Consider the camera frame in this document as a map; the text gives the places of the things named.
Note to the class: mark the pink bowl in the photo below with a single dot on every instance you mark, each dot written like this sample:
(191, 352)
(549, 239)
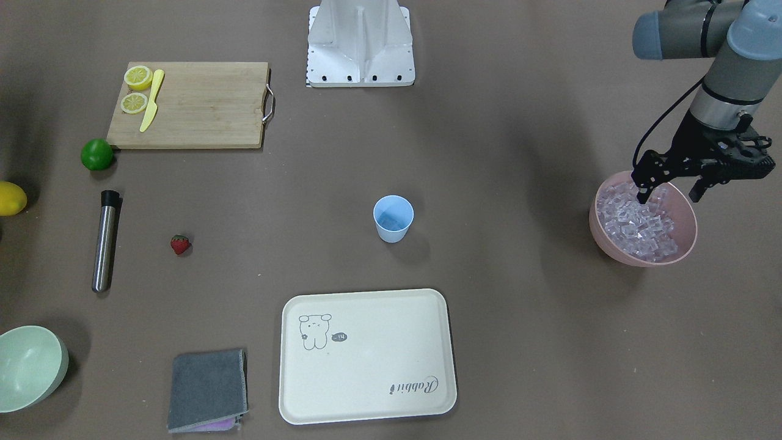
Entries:
(680, 210)

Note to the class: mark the mint green bowl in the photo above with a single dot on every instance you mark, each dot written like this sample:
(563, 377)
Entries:
(34, 361)

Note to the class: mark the green lime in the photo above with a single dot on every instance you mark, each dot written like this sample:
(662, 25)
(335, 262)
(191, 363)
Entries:
(97, 154)

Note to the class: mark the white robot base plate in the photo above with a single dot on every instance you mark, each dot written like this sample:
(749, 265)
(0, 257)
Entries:
(359, 44)

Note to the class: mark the lower lemon slice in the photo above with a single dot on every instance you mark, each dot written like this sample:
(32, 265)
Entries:
(138, 78)

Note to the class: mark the yellow plastic knife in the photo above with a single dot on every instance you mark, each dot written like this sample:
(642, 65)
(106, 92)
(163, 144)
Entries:
(152, 106)

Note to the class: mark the light blue plastic cup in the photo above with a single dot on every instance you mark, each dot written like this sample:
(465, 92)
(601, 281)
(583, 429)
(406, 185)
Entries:
(393, 216)

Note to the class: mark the steel muddler black tip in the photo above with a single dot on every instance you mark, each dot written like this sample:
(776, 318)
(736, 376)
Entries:
(104, 254)

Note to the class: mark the lower yellow lemon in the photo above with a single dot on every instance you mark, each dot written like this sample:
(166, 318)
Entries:
(13, 199)

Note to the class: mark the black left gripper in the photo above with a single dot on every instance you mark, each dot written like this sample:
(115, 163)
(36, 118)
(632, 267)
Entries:
(696, 135)

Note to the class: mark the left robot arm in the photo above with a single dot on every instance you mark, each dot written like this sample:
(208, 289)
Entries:
(743, 38)

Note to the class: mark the cream rabbit tray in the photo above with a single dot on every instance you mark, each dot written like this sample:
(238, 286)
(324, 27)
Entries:
(366, 355)

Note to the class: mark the red strawberry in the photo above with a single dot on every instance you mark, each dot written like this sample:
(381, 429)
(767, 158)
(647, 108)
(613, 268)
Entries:
(179, 244)

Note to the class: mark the pile of clear ice cubes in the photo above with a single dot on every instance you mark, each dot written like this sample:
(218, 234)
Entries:
(639, 230)

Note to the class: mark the grey folded cloth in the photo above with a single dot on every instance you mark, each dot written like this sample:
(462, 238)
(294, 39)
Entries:
(208, 392)

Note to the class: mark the wooden cutting board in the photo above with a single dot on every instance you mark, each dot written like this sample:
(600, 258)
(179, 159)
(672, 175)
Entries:
(218, 105)

